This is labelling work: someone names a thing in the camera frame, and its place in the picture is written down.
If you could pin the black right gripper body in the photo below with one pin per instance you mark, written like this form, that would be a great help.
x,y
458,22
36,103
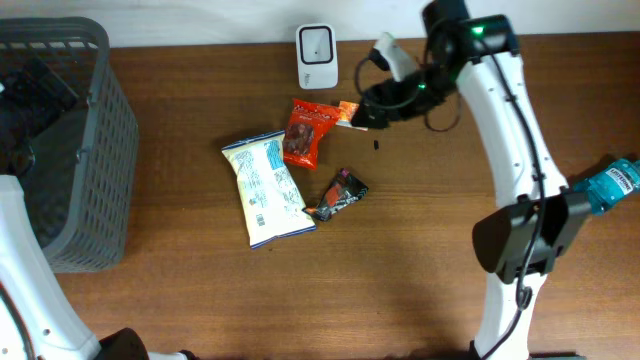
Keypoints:
x,y
377,106

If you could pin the cream blue snack bag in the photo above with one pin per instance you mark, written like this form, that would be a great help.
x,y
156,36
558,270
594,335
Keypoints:
x,y
271,201

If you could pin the orange tissue pack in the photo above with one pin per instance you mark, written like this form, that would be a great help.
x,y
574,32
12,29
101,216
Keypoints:
x,y
347,112

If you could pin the red candy bag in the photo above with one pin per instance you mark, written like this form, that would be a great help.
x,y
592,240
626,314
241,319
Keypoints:
x,y
308,123

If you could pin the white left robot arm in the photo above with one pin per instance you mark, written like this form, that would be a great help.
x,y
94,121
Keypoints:
x,y
37,320

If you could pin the grey plastic basket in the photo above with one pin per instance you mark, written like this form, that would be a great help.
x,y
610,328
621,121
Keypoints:
x,y
78,192

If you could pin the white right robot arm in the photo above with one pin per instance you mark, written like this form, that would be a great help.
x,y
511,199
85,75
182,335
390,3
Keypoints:
x,y
538,216

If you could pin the white barcode scanner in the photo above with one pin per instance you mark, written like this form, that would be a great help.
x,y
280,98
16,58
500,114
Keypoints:
x,y
316,52

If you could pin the black red snack packet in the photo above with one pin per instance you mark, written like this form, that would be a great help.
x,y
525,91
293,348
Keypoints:
x,y
345,189

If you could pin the blue mouthwash bottle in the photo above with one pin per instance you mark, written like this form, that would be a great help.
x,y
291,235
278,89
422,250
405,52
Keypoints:
x,y
608,187

